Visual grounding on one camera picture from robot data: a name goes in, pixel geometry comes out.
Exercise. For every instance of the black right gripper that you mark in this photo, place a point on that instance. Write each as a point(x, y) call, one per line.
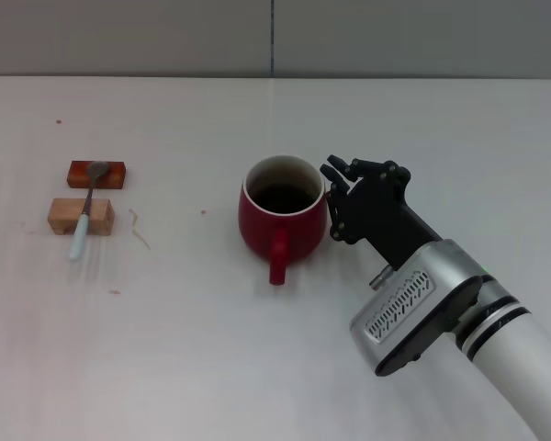
point(381, 216)

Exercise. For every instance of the red ceramic cup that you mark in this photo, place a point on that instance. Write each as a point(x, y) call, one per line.
point(257, 229)

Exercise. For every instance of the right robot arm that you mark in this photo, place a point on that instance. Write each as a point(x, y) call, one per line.
point(441, 294)

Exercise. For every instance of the dark coffee liquid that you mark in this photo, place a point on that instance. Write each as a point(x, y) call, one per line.
point(280, 197)

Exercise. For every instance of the red-brown wooden block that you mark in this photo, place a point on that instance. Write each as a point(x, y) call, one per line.
point(112, 177)

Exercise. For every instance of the light wooden block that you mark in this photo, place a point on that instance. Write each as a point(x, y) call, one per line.
point(62, 213)

